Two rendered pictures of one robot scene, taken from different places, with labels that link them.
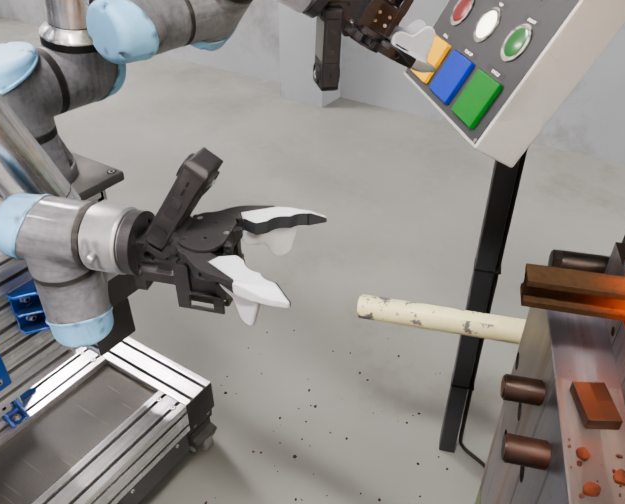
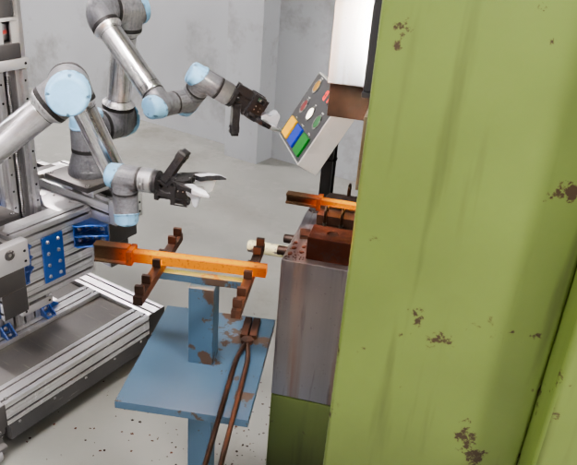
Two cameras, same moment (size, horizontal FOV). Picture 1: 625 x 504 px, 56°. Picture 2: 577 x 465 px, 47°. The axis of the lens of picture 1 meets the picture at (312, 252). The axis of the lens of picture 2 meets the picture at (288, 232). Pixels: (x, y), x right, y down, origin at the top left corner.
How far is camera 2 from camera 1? 138 cm
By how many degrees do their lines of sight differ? 10
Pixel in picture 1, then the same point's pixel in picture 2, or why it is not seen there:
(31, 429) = (56, 322)
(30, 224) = (119, 172)
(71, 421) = (80, 320)
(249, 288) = (197, 191)
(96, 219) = (143, 171)
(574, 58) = (337, 129)
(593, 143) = not seen: hidden behind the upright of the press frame
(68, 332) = (123, 218)
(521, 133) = (318, 160)
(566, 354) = (304, 225)
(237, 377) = not seen: hidden behind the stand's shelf
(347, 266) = not seen: hidden behind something
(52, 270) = (124, 190)
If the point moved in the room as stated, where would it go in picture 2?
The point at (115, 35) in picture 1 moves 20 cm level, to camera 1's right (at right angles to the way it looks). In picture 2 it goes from (153, 109) to (218, 113)
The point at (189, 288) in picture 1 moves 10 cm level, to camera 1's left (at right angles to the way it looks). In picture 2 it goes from (174, 196) to (140, 195)
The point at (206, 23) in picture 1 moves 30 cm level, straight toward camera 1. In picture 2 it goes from (186, 106) to (190, 136)
